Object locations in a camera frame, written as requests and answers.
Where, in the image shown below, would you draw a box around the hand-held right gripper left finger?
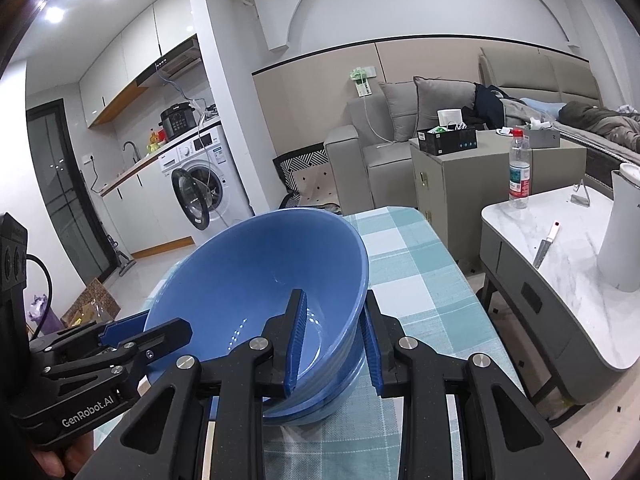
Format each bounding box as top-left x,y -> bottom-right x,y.
91,289 -> 308,480

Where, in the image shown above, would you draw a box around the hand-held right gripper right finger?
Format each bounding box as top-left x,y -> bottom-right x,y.
361,289 -> 591,480

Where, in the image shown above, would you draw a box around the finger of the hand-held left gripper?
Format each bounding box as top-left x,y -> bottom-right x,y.
40,317 -> 194,395
29,319 -> 147,361

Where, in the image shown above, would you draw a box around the blue bowl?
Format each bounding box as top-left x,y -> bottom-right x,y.
147,250 -> 368,418
262,360 -> 361,428
142,208 -> 371,406

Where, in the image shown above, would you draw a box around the person's left hand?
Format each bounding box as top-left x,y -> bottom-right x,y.
30,430 -> 96,480

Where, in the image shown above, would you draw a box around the cardboard box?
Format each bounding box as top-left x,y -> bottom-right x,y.
60,300 -> 108,332

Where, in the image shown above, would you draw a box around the brown patterned cardboard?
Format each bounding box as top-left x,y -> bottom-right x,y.
75,277 -> 121,321

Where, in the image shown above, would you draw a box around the stick vacuum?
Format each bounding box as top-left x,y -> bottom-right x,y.
111,240 -> 137,277

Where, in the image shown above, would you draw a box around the purple bag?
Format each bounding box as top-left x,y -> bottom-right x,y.
29,294 -> 53,333

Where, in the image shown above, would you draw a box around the teal checked tablecloth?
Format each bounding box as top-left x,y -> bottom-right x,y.
92,205 -> 526,480

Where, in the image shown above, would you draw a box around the white lower kitchen cabinets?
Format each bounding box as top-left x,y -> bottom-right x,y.
100,162 -> 193,261

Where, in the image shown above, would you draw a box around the dark glass door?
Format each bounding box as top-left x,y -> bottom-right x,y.
26,100 -> 113,281

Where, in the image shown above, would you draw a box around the white washing machine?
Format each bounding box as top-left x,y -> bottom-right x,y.
159,125 -> 255,233

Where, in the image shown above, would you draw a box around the black white patterned cushion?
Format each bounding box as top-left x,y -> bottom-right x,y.
272,144 -> 343,211

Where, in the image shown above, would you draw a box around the grey sofa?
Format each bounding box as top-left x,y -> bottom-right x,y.
324,82 -> 481,213

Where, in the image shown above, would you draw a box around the beige side cabinet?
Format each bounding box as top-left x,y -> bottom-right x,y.
409,132 -> 588,266

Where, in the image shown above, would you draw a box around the black pressure cooker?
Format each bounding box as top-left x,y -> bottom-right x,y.
159,101 -> 197,142

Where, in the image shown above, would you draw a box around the marble side table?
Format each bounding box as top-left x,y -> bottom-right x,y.
480,182 -> 640,426

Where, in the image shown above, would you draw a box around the black box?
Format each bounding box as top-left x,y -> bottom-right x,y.
417,126 -> 478,156

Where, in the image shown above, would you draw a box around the clear plastic bottle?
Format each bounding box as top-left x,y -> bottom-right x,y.
508,128 -> 531,210

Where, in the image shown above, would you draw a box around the grey cushion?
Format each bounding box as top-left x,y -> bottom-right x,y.
412,76 -> 477,133
381,80 -> 426,143

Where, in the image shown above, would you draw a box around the small white box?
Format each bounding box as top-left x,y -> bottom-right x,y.
437,108 -> 466,131

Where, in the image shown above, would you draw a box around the range hood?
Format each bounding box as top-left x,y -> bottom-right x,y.
135,35 -> 201,88

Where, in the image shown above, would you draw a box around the white electric kettle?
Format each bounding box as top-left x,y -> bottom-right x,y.
597,162 -> 640,293

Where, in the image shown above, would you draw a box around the dark jacket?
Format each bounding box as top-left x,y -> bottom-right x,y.
462,84 -> 506,130

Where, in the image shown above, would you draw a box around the grey tissue box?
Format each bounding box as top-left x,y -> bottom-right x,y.
520,127 -> 562,149

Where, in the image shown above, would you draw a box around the white upper cabinets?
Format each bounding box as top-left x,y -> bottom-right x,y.
77,0 -> 196,128

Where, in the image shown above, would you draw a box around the light blue cloth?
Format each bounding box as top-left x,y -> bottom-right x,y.
517,97 -> 568,123

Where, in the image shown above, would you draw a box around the beige bed headboard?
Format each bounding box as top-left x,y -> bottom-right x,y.
477,47 -> 603,108

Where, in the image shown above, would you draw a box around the dark grey cloth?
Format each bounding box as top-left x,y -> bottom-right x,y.
557,101 -> 640,153

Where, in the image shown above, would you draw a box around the black cable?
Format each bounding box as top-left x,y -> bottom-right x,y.
25,254 -> 52,336

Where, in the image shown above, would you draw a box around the knife with white handle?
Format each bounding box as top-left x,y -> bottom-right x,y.
532,222 -> 561,270

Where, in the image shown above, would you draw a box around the green white wall device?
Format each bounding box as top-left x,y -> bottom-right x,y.
349,66 -> 377,97

